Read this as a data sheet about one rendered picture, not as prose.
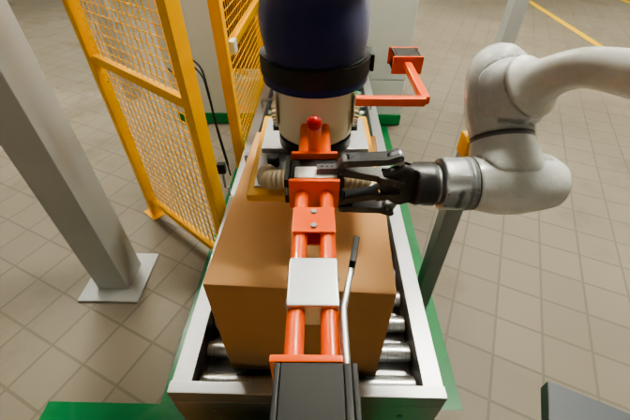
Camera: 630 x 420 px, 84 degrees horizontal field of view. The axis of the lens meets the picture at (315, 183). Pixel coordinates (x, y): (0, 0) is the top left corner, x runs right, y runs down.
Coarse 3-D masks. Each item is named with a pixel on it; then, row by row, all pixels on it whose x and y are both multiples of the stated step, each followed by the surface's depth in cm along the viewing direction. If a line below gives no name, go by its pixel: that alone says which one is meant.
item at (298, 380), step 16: (272, 368) 36; (288, 368) 34; (304, 368) 34; (320, 368) 34; (336, 368) 34; (288, 384) 33; (304, 384) 33; (320, 384) 33; (336, 384) 33; (272, 400) 32; (288, 400) 32; (304, 400) 32; (320, 400) 32; (336, 400) 32; (272, 416) 31; (288, 416) 31; (304, 416) 31; (320, 416) 31; (336, 416) 31
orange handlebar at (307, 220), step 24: (408, 72) 94; (360, 96) 82; (384, 96) 82; (408, 96) 82; (312, 216) 51; (312, 240) 51; (288, 312) 41; (336, 312) 40; (288, 336) 38; (336, 336) 38
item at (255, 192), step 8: (264, 120) 97; (272, 120) 96; (264, 128) 94; (272, 128) 93; (256, 152) 86; (256, 160) 83; (264, 160) 82; (272, 160) 78; (280, 160) 82; (256, 168) 81; (280, 168) 80; (248, 184) 77; (256, 184) 76; (248, 192) 74; (256, 192) 74; (264, 192) 74; (272, 192) 74; (280, 192) 74; (248, 200) 74; (256, 200) 74; (264, 200) 74; (272, 200) 74; (280, 200) 74
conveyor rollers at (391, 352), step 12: (360, 108) 219; (396, 300) 115; (216, 324) 109; (396, 324) 108; (216, 348) 102; (384, 348) 102; (396, 348) 102; (408, 348) 102; (384, 360) 102; (396, 360) 101; (408, 360) 101; (204, 372) 97; (216, 372) 98; (228, 372) 98; (240, 372) 98; (252, 372) 98; (264, 372) 98; (384, 384) 95; (396, 384) 95; (408, 384) 95
